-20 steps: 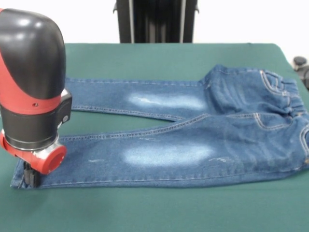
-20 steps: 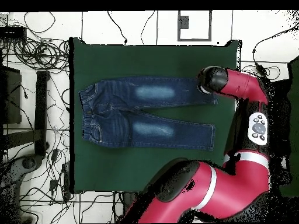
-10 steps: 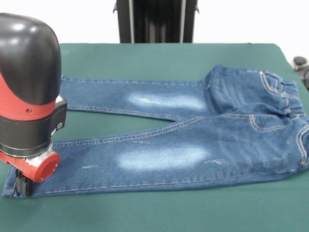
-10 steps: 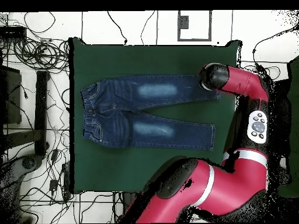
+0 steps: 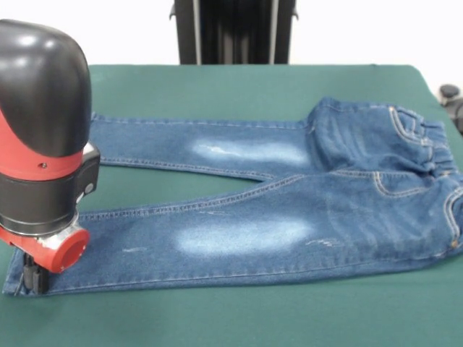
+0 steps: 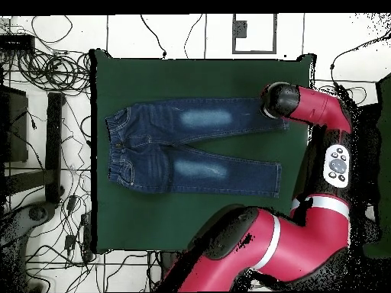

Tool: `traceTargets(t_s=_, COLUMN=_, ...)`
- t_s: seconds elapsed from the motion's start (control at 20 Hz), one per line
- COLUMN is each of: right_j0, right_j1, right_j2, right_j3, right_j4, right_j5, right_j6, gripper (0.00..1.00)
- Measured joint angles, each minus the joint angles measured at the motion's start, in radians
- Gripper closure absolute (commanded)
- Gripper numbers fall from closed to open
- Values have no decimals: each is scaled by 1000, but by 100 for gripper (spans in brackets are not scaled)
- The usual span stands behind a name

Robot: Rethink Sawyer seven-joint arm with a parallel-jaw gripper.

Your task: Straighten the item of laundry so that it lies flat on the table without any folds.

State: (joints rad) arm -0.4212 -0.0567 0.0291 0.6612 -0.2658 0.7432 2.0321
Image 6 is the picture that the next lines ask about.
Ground blue denim jeans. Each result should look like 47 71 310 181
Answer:
105 96 290 198

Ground flat black electronics box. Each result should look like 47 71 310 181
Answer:
0 34 37 52

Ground dark green table cloth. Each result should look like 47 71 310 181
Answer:
90 48 318 254

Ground small grey box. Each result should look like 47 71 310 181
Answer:
233 20 247 39

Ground black stand bar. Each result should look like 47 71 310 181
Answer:
44 92 66 205

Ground black wheeled stand base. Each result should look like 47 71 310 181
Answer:
0 201 57 248

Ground large black box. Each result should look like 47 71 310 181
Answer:
0 85 30 164
357 101 383 184

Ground hanging dark green cloth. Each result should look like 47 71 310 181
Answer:
363 72 391 259

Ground black cable with plug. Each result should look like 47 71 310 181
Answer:
140 14 168 60

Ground grey rectangular frame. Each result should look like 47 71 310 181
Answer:
231 13 278 55

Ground coiled black cable bundle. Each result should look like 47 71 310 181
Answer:
16 48 92 94

